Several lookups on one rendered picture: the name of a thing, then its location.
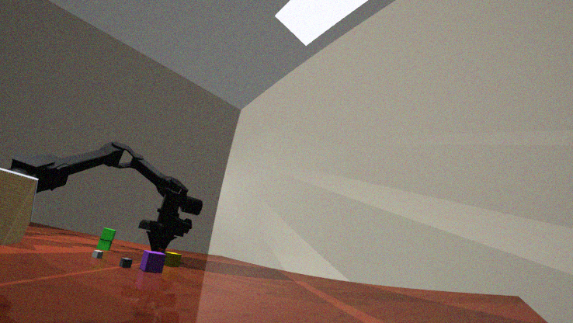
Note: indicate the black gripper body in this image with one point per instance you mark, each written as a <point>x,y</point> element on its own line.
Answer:
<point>159,225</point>

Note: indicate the green block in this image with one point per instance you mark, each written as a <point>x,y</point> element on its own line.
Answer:
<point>108,234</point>
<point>104,244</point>

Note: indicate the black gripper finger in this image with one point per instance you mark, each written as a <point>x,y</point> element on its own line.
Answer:
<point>166,241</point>
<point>155,240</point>

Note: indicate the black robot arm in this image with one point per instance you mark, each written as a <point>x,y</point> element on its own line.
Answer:
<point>53,172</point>

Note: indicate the purple cube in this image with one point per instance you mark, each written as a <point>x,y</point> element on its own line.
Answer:
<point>152,261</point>

